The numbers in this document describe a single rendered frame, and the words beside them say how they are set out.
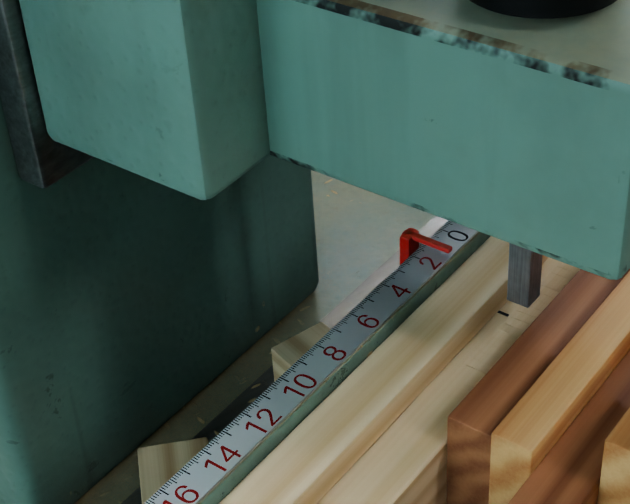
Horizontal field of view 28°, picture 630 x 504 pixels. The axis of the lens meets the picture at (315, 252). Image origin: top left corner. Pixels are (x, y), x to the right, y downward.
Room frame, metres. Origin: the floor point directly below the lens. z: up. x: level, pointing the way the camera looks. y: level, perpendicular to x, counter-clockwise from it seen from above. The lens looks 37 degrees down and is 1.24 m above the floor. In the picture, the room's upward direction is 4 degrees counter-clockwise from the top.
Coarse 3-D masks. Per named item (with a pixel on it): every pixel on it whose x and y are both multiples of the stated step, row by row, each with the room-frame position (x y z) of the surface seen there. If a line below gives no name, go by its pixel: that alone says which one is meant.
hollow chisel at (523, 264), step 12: (516, 252) 0.35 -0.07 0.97; (528, 252) 0.35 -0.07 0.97; (516, 264) 0.35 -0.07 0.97; (528, 264) 0.35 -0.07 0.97; (540, 264) 0.35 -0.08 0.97; (516, 276) 0.35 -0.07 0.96; (528, 276) 0.35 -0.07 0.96; (540, 276) 0.35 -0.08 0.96; (516, 288) 0.35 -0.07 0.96; (528, 288) 0.35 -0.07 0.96; (516, 300) 0.35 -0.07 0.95; (528, 300) 0.35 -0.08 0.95
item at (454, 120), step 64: (256, 0) 0.38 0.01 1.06; (320, 0) 0.36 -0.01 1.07; (384, 0) 0.36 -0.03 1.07; (448, 0) 0.35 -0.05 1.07; (320, 64) 0.36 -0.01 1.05; (384, 64) 0.35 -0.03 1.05; (448, 64) 0.33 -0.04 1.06; (512, 64) 0.32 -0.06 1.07; (576, 64) 0.31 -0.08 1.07; (320, 128) 0.36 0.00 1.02; (384, 128) 0.35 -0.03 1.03; (448, 128) 0.33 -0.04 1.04; (512, 128) 0.32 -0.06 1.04; (576, 128) 0.30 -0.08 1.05; (384, 192) 0.35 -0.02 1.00; (448, 192) 0.33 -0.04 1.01; (512, 192) 0.32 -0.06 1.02; (576, 192) 0.30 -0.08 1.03; (576, 256) 0.30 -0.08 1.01
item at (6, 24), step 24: (0, 0) 0.40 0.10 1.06; (0, 24) 0.40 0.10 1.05; (0, 48) 0.40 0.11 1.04; (24, 48) 0.40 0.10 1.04; (0, 72) 0.40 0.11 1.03; (24, 72) 0.40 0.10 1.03; (0, 96) 0.41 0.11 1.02; (24, 96) 0.40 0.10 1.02; (24, 120) 0.40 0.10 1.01; (24, 144) 0.40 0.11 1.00; (48, 144) 0.40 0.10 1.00; (24, 168) 0.40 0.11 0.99; (48, 168) 0.40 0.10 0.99; (72, 168) 0.41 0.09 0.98
